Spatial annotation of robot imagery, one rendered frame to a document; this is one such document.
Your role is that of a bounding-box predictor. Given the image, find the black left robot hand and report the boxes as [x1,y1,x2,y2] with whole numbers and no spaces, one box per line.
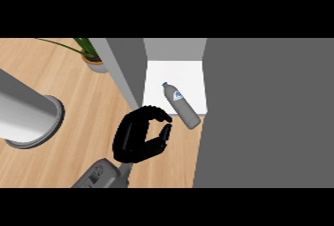
[111,105,173,164]

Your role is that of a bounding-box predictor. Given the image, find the grey water bottle blue cap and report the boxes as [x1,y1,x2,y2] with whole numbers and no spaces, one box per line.
[161,81,203,131]

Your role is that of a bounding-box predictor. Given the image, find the grey open cabinet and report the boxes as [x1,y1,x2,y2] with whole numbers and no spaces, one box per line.
[87,38,209,116]

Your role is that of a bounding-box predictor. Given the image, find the grey cylindrical appliance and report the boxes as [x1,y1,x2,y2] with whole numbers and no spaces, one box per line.
[0,69,67,150]

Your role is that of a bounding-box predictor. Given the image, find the potted green plant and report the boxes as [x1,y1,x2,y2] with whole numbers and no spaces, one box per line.
[36,38,109,74]

